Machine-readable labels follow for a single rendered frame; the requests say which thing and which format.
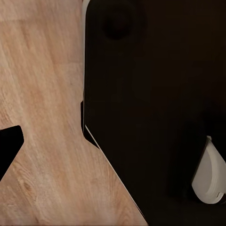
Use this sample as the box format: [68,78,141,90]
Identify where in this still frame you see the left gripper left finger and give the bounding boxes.
[0,125,24,181]

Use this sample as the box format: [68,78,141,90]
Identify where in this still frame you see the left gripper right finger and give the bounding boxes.
[211,125,226,162]

